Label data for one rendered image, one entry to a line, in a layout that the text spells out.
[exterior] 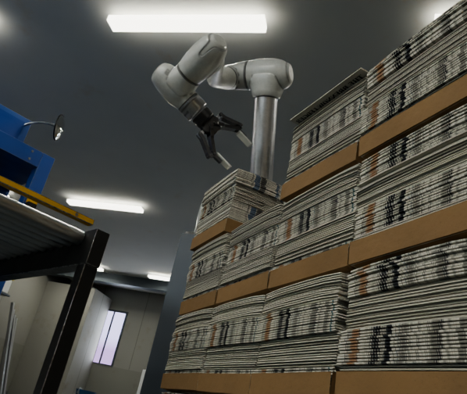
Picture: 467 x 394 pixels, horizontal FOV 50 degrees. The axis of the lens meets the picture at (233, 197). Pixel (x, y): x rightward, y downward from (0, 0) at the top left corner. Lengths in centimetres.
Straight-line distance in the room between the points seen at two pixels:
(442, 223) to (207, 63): 112
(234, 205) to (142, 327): 1105
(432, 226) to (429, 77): 29
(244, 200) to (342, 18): 231
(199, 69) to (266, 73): 54
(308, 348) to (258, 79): 145
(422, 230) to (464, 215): 8
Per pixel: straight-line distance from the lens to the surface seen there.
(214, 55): 171
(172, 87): 177
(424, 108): 94
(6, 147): 311
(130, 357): 1249
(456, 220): 77
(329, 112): 123
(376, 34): 378
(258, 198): 161
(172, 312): 201
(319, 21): 373
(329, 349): 92
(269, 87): 219
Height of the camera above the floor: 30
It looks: 25 degrees up
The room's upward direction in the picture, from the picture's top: 13 degrees clockwise
